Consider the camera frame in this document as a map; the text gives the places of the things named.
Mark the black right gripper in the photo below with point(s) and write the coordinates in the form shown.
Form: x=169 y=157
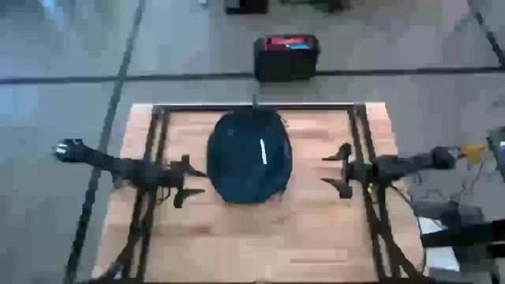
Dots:
x=349 y=171

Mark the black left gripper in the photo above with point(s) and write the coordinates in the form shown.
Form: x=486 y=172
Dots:
x=179 y=179

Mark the dark blue backpack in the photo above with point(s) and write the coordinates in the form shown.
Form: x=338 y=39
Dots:
x=244 y=165

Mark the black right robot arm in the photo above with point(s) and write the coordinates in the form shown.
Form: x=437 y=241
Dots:
x=394 y=167

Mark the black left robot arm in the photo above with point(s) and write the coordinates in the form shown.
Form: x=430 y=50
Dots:
x=126 y=169

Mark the grey equipment box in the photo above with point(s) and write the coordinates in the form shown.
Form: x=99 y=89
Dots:
x=434 y=209

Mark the black and red power station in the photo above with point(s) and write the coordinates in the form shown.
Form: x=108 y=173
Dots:
x=286 y=59

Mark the white paper sheet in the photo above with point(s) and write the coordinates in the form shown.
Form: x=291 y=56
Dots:
x=442 y=258

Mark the black flat bar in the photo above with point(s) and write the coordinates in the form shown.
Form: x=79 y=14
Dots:
x=465 y=235

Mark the grey laptop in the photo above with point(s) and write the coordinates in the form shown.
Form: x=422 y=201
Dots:
x=499 y=154

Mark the black equipment box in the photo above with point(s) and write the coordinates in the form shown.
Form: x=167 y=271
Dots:
x=246 y=6

